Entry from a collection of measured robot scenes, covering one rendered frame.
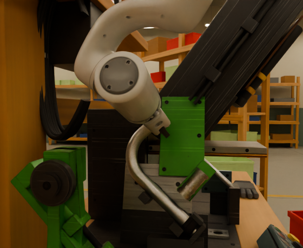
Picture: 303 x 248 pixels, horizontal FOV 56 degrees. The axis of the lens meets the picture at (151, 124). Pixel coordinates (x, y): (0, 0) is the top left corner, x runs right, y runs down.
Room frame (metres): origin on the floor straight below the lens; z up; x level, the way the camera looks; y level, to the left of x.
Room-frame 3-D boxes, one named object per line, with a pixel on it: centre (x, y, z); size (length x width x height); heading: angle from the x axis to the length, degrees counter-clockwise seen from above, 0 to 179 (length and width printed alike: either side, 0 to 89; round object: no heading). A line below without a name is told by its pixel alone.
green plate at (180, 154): (0.78, -0.09, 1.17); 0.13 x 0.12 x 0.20; 170
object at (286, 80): (9.14, -2.96, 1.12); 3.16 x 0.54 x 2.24; 84
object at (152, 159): (0.99, 0.08, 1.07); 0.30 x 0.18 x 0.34; 170
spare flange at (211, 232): (0.75, -0.18, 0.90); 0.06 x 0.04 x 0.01; 79
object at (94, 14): (0.79, 0.19, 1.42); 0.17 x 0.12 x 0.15; 170
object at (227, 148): (0.92, -0.15, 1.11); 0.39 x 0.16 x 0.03; 80
